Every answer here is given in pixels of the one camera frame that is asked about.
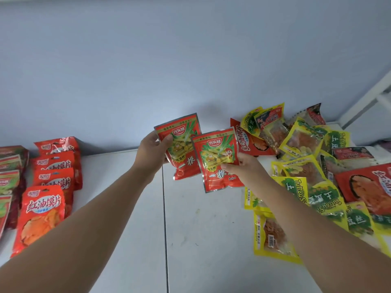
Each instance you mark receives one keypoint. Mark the person's right hand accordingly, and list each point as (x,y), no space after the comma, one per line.
(249,172)

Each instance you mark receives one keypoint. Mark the person's left hand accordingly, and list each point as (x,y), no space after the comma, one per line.
(149,155)

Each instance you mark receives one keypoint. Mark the person's right thumb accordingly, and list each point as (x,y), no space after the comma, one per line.
(229,166)

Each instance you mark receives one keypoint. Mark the person's left thumb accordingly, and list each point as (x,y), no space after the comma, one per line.
(166,139)

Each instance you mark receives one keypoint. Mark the red bamboo shoot snack packet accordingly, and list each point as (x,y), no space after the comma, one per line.
(180,131)
(217,155)

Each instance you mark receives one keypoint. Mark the person's right forearm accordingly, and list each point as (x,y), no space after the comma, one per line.
(317,241)

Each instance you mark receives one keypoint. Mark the person's left forearm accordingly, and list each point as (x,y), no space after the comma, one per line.
(79,228)

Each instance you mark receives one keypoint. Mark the red chip packet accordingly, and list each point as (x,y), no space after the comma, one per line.
(253,146)
(53,163)
(366,186)
(53,180)
(38,216)
(58,144)

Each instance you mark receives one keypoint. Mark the pile of yellow snack packets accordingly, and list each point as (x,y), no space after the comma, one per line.
(294,186)

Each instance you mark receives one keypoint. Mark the dark red clear packet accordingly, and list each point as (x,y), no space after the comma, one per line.
(351,154)
(315,115)

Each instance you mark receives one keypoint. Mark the red green snack packet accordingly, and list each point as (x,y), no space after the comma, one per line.
(8,181)
(3,210)
(13,151)
(9,164)

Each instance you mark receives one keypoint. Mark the white frame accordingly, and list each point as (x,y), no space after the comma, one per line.
(366,98)

